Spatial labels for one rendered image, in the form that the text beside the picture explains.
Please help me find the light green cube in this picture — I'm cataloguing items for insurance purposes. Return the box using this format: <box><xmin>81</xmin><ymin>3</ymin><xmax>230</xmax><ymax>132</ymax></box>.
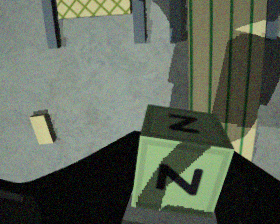
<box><xmin>132</xmin><ymin>104</ymin><xmax>234</xmax><ymax>218</ymax></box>

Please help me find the pale yellow rectangular block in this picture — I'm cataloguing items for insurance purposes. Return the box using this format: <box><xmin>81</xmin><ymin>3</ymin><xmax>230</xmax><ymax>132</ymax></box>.
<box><xmin>30</xmin><ymin>113</ymin><xmax>56</xmax><ymax>144</ymax></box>

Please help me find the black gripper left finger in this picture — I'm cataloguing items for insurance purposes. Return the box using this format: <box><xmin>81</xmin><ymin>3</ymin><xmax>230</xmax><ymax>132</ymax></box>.
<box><xmin>0</xmin><ymin>131</ymin><xmax>140</xmax><ymax>224</ymax></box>

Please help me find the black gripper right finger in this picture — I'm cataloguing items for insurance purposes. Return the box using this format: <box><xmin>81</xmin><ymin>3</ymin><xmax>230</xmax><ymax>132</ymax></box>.
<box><xmin>214</xmin><ymin>151</ymin><xmax>280</xmax><ymax>224</ymax></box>

